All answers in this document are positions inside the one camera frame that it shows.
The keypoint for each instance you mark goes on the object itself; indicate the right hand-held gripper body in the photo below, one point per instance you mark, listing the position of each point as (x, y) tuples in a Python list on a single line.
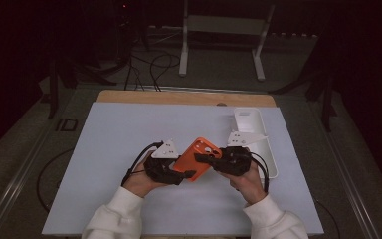
[(235, 161)]

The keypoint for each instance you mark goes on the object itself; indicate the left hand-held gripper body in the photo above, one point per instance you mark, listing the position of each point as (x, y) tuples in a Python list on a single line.
[(165, 151)]

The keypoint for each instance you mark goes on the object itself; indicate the orange phone case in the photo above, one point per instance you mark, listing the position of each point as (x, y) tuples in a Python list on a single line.
[(192, 162)]

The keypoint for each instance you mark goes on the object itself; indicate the long white plastic tray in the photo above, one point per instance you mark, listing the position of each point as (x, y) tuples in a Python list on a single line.
[(250, 121)]

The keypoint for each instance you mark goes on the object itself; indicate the person's right hand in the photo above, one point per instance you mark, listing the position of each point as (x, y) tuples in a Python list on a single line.
[(248, 187)]

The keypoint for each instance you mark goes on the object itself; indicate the person's left hand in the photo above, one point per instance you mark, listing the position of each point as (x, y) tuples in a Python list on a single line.
[(139, 181)]

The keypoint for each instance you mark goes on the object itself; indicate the pale grey table mat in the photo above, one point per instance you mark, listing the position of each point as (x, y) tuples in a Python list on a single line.
[(112, 132)]

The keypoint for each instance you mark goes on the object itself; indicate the black tripod stand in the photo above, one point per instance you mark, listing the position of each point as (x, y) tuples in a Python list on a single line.
[(327, 99)]

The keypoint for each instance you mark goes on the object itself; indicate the white metal stand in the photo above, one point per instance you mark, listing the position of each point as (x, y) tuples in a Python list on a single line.
[(225, 25)]

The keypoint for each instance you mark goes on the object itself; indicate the metal floor rail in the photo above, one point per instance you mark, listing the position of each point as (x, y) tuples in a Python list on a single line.
[(16, 189), (195, 89), (348, 186)]

